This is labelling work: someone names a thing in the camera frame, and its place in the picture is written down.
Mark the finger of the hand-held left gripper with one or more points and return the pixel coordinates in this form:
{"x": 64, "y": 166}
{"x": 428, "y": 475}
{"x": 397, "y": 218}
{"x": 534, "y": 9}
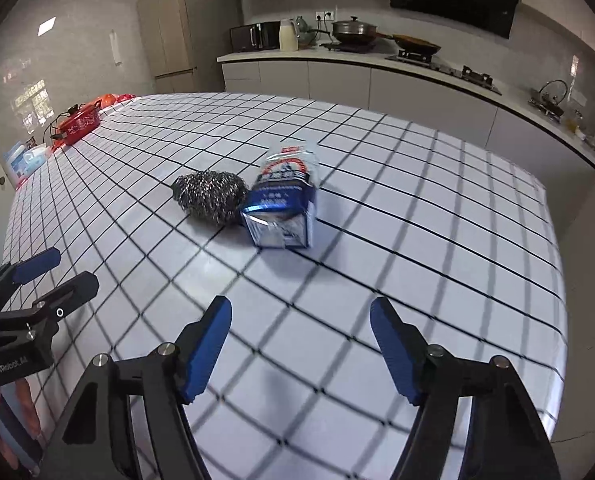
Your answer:
{"x": 72, "y": 292}
{"x": 34, "y": 265}

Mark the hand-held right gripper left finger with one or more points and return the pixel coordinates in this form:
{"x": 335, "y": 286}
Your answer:
{"x": 210, "y": 345}

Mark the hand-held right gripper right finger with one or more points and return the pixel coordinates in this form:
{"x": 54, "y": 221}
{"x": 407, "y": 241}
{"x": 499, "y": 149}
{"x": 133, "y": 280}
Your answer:
{"x": 395, "y": 350}

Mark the blue and white plastic packet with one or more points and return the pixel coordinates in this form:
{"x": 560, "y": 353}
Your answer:
{"x": 282, "y": 195}

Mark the person's left hand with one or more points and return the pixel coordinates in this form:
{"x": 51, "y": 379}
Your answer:
{"x": 27, "y": 410}

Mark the white checked tablecloth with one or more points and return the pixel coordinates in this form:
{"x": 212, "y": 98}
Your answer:
{"x": 377, "y": 260}

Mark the blue tissue pack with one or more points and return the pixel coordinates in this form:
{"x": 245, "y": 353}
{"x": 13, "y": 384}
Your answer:
{"x": 24, "y": 160}

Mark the steel wool scrubber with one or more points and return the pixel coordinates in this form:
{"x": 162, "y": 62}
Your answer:
{"x": 207, "y": 197}

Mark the red electric pot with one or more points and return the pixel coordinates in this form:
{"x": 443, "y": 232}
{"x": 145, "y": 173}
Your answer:
{"x": 79, "y": 122}

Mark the red orange package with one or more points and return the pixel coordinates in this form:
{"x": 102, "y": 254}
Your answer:
{"x": 114, "y": 100}

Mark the beige refrigerator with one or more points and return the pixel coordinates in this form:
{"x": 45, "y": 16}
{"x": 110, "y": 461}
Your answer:
{"x": 170, "y": 30}

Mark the gas stove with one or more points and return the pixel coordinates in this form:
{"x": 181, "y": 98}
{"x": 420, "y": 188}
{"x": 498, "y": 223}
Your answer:
{"x": 452, "y": 72}

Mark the glass jar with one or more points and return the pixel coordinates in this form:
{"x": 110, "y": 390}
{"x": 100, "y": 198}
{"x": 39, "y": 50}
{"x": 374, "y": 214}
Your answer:
{"x": 574, "y": 122}

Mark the frying pan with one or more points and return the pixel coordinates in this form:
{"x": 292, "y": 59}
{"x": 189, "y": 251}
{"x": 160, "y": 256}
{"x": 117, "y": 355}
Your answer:
{"x": 417, "y": 45}

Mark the black induction cooker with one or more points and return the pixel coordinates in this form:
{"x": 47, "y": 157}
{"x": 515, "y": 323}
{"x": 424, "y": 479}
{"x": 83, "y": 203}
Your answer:
{"x": 345, "y": 47}

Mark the black microwave oven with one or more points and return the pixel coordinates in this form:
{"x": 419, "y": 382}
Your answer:
{"x": 252, "y": 37}

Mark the white kettle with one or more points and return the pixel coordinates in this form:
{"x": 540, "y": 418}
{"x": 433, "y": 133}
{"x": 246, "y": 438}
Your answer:
{"x": 288, "y": 37}

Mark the wok with glass lid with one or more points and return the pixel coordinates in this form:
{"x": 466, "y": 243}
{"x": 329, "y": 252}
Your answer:
{"x": 355, "y": 32}

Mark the teal ceramic jar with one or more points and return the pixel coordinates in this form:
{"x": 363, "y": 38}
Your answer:
{"x": 307, "y": 32}

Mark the wall outlet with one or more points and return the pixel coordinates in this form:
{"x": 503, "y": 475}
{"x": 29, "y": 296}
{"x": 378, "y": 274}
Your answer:
{"x": 325, "y": 14}

